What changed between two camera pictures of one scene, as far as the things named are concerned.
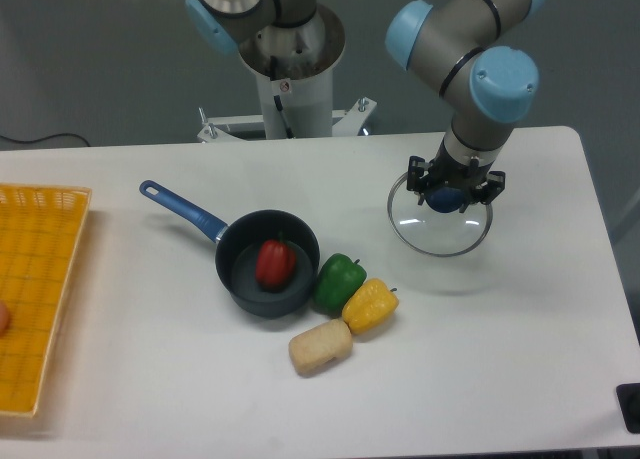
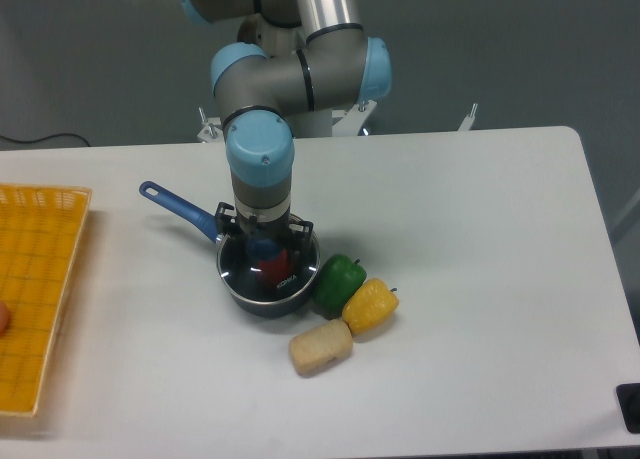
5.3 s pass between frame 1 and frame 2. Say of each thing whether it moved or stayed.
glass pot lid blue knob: moved
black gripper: moved
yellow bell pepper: stayed
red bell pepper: stayed
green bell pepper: stayed
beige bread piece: stayed
